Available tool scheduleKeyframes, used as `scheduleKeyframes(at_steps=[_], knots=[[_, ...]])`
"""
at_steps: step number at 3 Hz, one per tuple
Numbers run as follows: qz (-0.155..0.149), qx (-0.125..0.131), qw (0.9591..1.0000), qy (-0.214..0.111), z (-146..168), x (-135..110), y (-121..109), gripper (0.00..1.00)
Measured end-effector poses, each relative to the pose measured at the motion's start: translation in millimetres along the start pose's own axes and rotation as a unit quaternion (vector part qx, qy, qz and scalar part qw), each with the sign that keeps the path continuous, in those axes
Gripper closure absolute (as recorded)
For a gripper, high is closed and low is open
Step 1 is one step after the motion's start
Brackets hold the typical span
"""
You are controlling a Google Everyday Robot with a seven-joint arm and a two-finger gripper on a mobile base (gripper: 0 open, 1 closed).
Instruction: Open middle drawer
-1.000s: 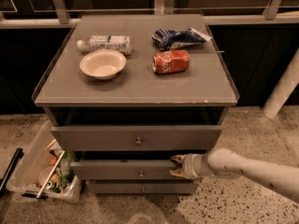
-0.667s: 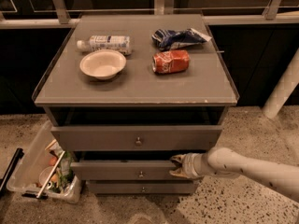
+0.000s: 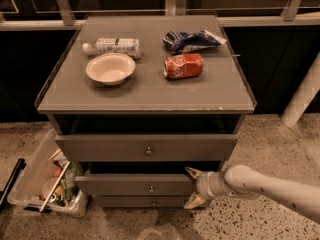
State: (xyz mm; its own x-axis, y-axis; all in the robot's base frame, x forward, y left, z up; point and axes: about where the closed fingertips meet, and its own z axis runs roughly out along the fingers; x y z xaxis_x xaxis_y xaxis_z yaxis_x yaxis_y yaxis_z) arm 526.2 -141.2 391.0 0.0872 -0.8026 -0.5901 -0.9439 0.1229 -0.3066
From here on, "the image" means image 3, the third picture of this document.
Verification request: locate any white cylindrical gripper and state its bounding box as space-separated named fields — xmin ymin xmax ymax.
xmin=184 ymin=166 xmax=226 ymax=210

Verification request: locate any grey drawer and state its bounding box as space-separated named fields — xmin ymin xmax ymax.
xmin=75 ymin=161 xmax=224 ymax=197
xmin=55 ymin=134 xmax=238 ymax=162
xmin=93 ymin=196 xmax=188 ymax=208

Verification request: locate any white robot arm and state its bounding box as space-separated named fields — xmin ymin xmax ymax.
xmin=184 ymin=53 xmax=320 ymax=223

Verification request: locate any grey bottom drawer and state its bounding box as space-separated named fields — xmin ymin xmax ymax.
xmin=93 ymin=196 xmax=188 ymax=208

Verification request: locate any grey drawer cabinet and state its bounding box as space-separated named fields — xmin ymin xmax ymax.
xmin=34 ymin=14 xmax=258 ymax=209

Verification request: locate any grey top drawer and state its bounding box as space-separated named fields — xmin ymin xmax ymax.
xmin=55 ymin=134 xmax=238 ymax=162

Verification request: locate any red soda can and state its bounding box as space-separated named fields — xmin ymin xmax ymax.
xmin=163 ymin=53 xmax=203 ymax=79

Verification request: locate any green packet in bin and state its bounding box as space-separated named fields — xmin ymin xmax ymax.
xmin=64 ymin=163 xmax=78 ymax=195

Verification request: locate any orange fruit in bin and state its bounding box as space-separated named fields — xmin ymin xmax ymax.
xmin=53 ymin=167 xmax=62 ymax=178

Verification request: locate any white cup in bin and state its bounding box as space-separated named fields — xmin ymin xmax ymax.
xmin=42 ymin=178 xmax=63 ymax=198

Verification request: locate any clear plastic storage bin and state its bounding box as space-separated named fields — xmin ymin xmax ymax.
xmin=8 ymin=130 xmax=88 ymax=217

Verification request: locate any white bowl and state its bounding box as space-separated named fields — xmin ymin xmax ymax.
xmin=85 ymin=53 xmax=136 ymax=86

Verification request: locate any blue crumpled chip bag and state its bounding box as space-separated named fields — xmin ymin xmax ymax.
xmin=162 ymin=30 xmax=227 ymax=55

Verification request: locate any white plastic bottle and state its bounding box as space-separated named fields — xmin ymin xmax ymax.
xmin=82 ymin=38 xmax=141 ymax=59

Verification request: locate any black bar on floor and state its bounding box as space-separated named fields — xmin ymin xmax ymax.
xmin=0 ymin=158 xmax=26 ymax=212

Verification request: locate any metal railing frame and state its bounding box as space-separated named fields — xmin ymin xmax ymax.
xmin=0 ymin=0 xmax=320 ymax=31

